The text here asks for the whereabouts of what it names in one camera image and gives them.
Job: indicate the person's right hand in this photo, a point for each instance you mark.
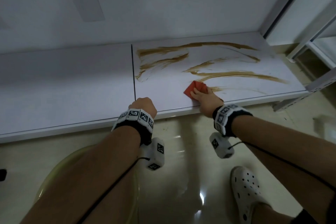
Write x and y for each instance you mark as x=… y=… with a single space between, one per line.
x=208 y=100

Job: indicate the white clog shoe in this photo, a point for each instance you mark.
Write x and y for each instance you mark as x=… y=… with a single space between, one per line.
x=245 y=187

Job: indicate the blank white wall plate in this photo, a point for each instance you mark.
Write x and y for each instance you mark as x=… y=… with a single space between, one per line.
x=89 y=9

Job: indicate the black right wristband with markers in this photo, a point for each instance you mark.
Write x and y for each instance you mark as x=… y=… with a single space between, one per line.
x=227 y=120

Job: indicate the black left wristband with markers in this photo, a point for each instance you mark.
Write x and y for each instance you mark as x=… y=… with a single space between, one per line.
x=136 y=124

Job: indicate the yellow plastic basin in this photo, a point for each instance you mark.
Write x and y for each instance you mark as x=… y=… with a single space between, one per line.
x=52 y=168

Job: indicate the red cleaning cloth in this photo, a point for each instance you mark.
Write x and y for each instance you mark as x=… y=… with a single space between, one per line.
x=194 y=86

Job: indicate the black wristband with markers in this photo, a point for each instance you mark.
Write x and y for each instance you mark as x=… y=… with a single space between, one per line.
x=227 y=120
x=136 y=124

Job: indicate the person's left hand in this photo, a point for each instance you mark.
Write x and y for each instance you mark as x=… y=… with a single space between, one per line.
x=143 y=105

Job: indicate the person's left forearm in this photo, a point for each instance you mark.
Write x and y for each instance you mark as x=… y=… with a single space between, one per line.
x=84 y=179

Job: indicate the person's right forearm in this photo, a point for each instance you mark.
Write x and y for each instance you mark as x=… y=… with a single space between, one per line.
x=283 y=147

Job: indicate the white metal shelf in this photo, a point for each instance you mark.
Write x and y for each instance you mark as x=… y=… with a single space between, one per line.
x=65 y=87

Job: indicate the white metal storage rack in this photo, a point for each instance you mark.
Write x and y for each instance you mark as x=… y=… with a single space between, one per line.
x=323 y=53

